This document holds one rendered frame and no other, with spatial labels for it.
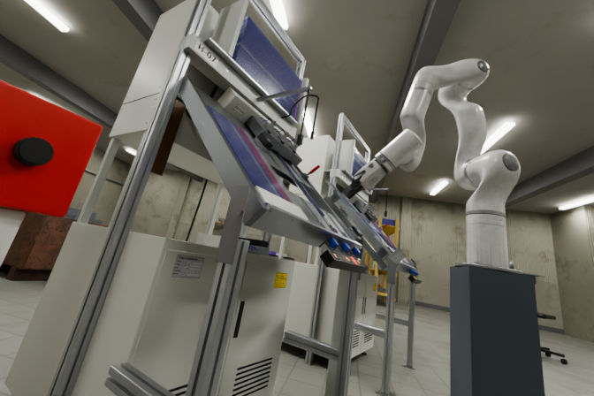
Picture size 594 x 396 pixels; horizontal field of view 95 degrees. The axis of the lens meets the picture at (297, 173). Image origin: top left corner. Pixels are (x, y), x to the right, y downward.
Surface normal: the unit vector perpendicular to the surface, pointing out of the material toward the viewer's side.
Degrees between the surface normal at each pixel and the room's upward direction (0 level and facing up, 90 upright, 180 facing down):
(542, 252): 90
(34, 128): 90
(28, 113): 90
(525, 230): 90
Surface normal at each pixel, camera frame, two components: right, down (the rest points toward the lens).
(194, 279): 0.84, -0.03
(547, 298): -0.17, -0.33
